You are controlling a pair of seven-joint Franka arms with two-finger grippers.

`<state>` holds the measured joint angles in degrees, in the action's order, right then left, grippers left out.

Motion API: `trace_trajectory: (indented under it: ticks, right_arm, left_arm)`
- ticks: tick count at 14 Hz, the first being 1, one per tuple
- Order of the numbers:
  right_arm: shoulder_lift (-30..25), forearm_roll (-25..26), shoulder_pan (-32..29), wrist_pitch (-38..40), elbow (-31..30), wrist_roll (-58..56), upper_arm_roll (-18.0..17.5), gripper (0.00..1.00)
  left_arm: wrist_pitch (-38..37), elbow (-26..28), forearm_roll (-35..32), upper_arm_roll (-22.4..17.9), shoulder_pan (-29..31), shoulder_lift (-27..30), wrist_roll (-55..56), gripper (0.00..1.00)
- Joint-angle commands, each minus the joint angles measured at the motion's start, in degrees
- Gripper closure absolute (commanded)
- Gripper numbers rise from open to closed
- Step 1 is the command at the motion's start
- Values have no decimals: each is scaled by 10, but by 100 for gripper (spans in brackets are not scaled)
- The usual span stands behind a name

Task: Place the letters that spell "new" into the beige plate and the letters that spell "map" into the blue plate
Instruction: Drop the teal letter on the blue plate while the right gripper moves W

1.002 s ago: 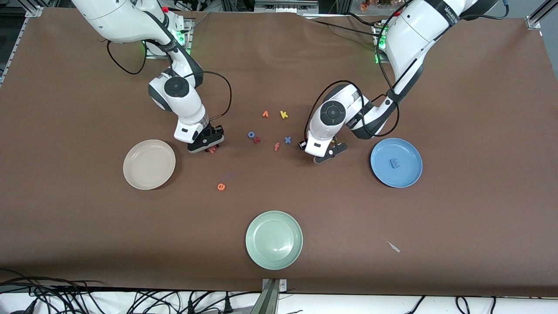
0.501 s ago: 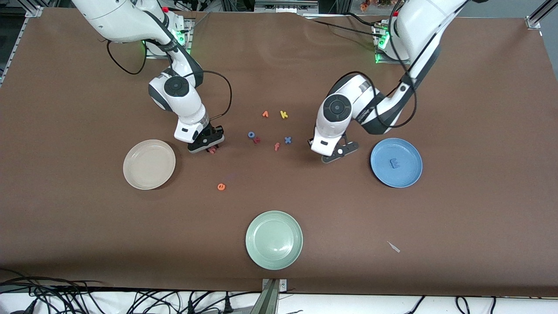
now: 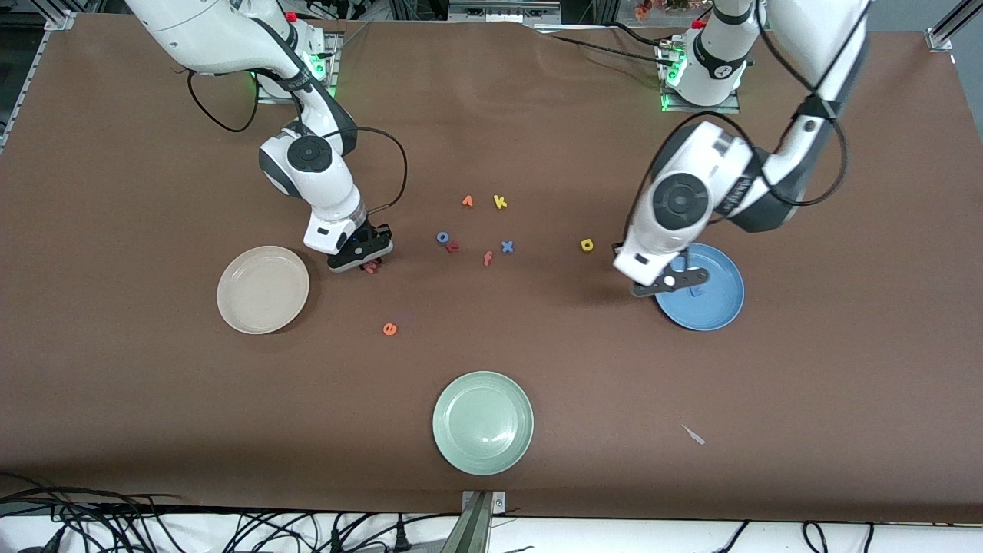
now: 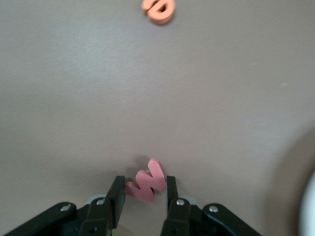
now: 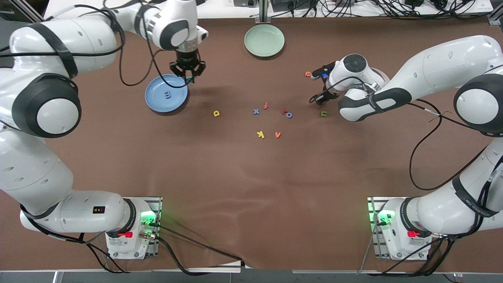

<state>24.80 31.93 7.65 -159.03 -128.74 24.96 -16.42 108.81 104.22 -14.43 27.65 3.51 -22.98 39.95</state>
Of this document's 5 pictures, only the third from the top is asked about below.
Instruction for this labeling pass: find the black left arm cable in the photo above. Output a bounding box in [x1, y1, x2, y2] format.
[624, 0, 850, 235]

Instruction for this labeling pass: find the blue plate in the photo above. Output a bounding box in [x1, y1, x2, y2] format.
[654, 243, 746, 332]

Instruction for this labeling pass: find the aluminium table frame rail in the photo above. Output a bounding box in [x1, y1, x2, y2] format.
[0, 12, 78, 151]
[925, 0, 983, 51]

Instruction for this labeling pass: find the silver metal frame piece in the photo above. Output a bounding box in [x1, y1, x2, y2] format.
[448, 0, 562, 24]

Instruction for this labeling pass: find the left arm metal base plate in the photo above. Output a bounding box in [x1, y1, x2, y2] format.
[659, 38, 743, 114]

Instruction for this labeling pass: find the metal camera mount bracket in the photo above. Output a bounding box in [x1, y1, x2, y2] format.
[442, 490, 508, 553]

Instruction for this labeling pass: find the beige brown plate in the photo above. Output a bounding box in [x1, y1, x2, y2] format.
[216, 245, 310, 335]

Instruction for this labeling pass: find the black cable tangle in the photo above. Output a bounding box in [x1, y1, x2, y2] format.
[0, 470, 189, 553]

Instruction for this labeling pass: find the black base power cable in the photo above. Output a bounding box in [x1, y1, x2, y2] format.
[547, 32, 677, 68]

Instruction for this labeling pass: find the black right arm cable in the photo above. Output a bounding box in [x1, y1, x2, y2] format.
[187, 69, 408, 216]

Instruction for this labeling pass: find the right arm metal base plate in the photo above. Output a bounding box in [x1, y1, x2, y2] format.
[257, 31, 343, 105]

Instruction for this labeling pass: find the brown table cover sheet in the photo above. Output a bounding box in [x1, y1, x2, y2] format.
[0, 12, 983, 525]

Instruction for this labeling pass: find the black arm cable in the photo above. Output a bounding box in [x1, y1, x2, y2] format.
[187, 69, 408, 216]
[624, 0, 850, 235]

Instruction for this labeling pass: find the pale green plate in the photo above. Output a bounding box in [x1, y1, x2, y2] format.
[432, 371, 535, 477]

